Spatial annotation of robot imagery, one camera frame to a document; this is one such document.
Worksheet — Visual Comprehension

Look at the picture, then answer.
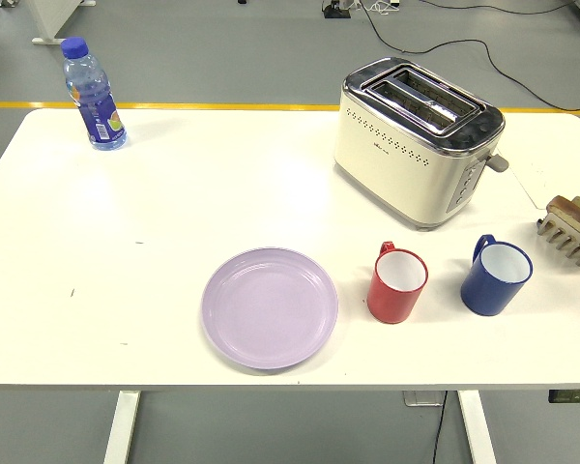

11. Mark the black power strip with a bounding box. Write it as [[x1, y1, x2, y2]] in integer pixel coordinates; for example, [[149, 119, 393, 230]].
[[322, 0, 353, 19]]

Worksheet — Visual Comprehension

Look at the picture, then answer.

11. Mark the yellow floor tape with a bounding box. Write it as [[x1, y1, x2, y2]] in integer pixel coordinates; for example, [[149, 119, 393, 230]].
[[0, 100, 580, 117]]

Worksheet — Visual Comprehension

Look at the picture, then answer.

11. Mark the metal toast rack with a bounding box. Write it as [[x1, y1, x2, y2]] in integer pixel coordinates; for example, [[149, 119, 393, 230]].
[[536, 212, 580, 268]]

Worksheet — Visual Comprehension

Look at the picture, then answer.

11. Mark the red mug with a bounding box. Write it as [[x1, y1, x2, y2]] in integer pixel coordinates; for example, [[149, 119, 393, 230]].
[[366, 240, 430, 325]]

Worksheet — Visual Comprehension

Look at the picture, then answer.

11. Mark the white table leg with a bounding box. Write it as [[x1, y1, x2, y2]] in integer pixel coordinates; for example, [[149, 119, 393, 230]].
[[101, 390, 141, 464], [456, 390, 497, 464]]

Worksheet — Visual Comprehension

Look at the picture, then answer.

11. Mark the bread slice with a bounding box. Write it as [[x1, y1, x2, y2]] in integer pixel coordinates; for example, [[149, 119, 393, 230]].
[[545, 194, 580, 243]]

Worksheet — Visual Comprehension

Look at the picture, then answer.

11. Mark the cream and chrome toaster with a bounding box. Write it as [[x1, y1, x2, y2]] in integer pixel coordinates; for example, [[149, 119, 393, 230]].
[[332, 56, 511, 232]]

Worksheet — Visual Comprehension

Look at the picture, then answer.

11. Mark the clear under-table bracket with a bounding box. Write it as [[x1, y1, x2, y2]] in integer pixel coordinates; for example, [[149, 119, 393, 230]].
[[403, 390, 447, 407]]

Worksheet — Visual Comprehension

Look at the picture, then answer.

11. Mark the blue mug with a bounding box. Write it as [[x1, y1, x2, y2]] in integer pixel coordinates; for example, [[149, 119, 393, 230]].
[[460, 234, 535, 318]]

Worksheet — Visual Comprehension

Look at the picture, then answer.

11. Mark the clear bottle with blue cap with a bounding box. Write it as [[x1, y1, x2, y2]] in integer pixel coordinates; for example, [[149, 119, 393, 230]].
[[60, 36, 129, 152]]

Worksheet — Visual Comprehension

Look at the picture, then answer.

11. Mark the black under-table cable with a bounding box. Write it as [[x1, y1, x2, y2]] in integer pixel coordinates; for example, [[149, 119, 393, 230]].
[[432, 391, 449, 464]]

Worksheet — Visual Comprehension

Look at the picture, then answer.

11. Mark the lilac round plate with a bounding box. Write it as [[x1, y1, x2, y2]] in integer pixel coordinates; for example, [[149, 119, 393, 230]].
[[201, 246, 340, 371]]

